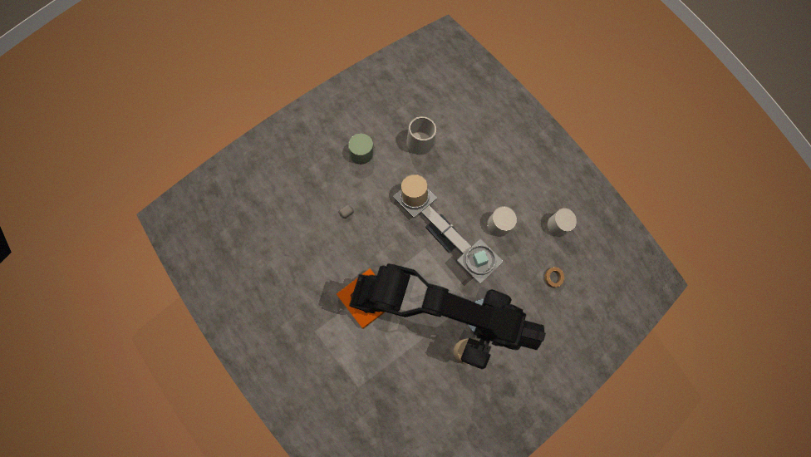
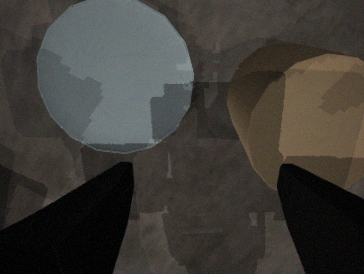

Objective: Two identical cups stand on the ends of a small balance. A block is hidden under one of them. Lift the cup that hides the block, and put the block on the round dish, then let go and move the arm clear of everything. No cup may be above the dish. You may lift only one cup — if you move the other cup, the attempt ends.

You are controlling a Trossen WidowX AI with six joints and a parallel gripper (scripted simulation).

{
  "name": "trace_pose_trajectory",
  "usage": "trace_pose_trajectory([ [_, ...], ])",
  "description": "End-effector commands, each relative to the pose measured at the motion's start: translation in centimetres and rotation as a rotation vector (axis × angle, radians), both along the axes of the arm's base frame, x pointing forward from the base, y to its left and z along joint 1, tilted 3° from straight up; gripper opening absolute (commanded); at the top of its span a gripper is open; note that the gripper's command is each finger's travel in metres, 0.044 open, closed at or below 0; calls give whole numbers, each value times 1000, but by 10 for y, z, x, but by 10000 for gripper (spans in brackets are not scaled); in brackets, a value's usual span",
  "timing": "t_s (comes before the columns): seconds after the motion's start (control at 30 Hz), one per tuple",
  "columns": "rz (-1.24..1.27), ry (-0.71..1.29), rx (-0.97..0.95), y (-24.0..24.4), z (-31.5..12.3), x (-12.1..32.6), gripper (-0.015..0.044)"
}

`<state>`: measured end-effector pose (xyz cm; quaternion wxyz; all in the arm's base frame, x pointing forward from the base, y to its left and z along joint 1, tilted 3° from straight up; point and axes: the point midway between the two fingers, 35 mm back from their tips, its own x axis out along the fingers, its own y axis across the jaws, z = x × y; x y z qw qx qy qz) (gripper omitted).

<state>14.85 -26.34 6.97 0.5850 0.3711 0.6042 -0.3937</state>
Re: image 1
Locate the orange-brown ring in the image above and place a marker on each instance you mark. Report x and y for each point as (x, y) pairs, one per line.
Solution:
(560, 274)

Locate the green cylinder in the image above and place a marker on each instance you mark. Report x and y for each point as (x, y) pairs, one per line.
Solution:
(361, 148)

